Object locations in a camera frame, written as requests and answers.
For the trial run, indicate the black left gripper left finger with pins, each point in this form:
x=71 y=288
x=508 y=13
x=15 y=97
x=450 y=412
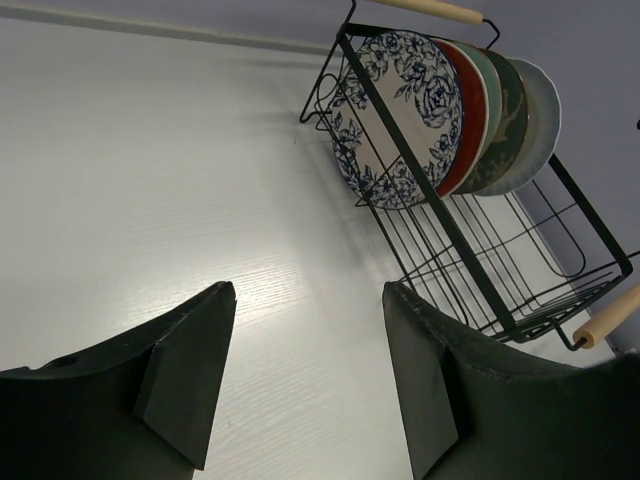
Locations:
x=139 y=405

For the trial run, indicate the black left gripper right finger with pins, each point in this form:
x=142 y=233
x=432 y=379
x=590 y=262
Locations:
x=475 y=408

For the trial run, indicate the red and teal plate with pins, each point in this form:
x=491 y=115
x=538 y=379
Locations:
x=474 y=117

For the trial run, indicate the blue floral white plate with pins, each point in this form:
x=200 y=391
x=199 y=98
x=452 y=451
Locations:
x=420 y=88

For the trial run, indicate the dark green marbled plate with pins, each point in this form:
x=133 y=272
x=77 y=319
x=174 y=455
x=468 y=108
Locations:
x=510 y=134

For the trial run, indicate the pale blue-grey plate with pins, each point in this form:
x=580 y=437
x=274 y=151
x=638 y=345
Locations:
x=543 y=130

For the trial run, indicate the light green plate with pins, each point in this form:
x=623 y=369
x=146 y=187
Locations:
x=493 y=107

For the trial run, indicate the black wire dish rack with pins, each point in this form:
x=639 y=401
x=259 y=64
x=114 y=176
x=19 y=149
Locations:
x=515 y=267

